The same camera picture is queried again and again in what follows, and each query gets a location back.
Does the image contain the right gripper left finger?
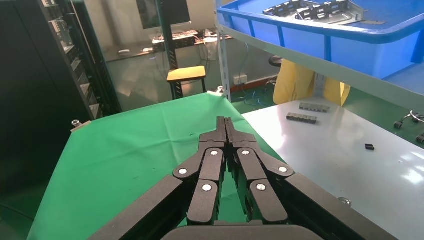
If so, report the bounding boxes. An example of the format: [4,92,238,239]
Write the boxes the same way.
[172,116,228,226]

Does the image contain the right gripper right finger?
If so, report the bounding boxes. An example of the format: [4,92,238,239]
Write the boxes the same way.
[225,117,295,225]

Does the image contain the grey metal link strip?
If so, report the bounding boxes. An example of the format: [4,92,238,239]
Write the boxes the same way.
[286,112,318,125]
[299,102,331,113]

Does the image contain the green table cloth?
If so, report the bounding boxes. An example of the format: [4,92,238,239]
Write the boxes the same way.
[26,92,289,240]

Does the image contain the yellow top stool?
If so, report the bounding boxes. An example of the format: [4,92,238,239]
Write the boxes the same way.
[166,65,207,100]

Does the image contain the yellow bag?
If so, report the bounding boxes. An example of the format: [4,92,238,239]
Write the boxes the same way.
[273,59,351,107]

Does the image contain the black desk equipment box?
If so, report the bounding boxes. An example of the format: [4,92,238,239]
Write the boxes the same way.
[152,30,196,51]

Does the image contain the wooden background desk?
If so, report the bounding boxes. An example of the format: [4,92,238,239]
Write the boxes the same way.
[104,33,234,64]

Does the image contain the black perforated column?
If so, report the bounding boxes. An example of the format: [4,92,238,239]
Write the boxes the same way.
[156,0,185,100]

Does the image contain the blue plastic bin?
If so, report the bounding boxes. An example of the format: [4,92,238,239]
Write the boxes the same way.
[216,0,424,80]

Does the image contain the dark monitor screen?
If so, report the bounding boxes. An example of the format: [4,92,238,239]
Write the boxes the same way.
[136,0,192,30]

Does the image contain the black equipment rack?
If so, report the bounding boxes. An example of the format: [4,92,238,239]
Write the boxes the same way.
[0,0,123,196]

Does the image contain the blue floor cable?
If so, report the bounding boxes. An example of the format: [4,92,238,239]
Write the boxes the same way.
[241,89,276,108]

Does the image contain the grey shelf upright post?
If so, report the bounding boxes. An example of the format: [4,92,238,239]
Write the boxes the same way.
[214,0,233,103]

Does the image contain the stamped metal bracket part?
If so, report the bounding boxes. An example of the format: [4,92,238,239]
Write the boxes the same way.
[263,0,301,17]
[295,0,365,26]

